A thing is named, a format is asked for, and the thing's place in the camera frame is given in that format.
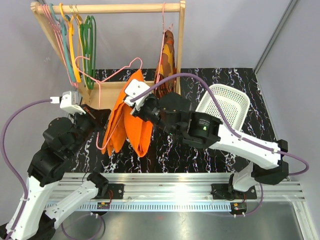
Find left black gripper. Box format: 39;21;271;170
67;103;112;157

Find orange trousers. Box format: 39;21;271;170
101;69;154;158

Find pink wire hanger with orange trousers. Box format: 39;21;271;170
74;55;144;150

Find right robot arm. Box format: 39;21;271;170
124;92;289;201

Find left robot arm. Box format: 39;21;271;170
0;105;111;240

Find camouflage patterned trousers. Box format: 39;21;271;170
154;30;177;98

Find green hanger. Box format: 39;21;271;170
80;15;94;90
80;15;97;78

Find yellow hanger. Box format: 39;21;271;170
72;13;85;76
59;2;82;87

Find teal hanger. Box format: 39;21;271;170
49;3;78;87

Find wooden clothes rack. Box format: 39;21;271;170
30;0;186;110

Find white perforated plastic basket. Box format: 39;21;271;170
196;83;251;131

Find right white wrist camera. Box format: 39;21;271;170
124;79;150;112

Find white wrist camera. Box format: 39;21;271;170
124;79;150;112
50;90;86;115

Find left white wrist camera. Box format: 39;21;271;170
50;90;86;115

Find aluminium mounting rail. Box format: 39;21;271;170
45;173;305;212

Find pink wire hanger with camouflage trousers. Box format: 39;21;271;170
155;2;175;83

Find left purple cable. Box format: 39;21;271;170
0;98;52;238

